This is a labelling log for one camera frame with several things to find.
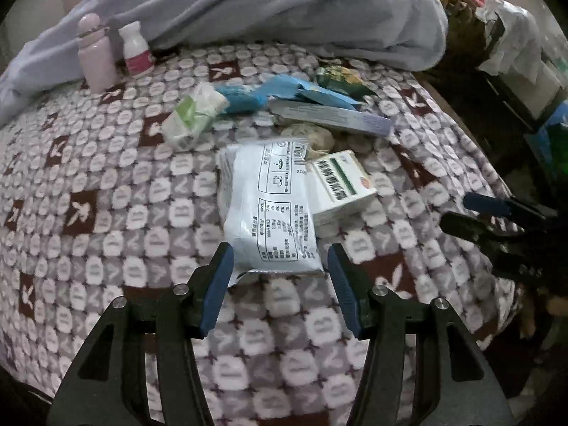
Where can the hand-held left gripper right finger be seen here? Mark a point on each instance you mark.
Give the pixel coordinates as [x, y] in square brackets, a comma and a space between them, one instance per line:
[344, 288]

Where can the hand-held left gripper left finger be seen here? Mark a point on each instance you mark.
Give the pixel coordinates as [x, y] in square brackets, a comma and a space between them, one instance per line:
[217, 288]

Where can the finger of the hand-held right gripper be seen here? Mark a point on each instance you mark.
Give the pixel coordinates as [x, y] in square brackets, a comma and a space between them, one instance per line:
[488, 203]
[475, 228]

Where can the white printed packet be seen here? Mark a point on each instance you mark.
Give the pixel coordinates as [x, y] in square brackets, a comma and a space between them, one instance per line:
[266, 213]

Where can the green white medicine box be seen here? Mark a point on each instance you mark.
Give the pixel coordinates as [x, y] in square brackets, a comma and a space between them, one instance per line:
[341, 186]

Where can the beige tissue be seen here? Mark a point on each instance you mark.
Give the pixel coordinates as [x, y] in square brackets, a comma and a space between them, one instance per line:
[310, 136]

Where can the long grey box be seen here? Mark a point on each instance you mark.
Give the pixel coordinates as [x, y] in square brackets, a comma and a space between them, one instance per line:
[333, 117]

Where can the green white tissue pack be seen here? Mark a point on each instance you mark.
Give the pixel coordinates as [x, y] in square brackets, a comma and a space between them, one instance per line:
[191, 115]

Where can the green snack bag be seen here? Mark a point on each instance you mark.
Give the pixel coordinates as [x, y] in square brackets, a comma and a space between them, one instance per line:
[346, 80]

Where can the blue snack packet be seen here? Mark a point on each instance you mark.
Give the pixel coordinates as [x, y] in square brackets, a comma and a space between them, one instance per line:
[310, 93]

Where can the person's right hand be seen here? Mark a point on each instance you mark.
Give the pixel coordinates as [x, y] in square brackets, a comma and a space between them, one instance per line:
[529, 321]

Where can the blue tissue package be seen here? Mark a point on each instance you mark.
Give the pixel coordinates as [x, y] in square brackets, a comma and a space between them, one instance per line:
[552, 137]

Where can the grey maroon printed blanket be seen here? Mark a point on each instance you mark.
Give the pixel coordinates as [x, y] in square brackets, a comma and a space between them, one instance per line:
[111, 213]

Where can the white pill bottle pink label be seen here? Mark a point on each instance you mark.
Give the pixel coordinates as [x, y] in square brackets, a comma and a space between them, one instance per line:
[135, 51]

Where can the pink drink bottle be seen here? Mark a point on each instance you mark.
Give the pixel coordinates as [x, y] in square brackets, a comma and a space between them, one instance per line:
[95, 57]

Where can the lavender quilt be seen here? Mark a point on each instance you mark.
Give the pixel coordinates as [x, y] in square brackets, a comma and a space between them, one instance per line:
[266, 9]

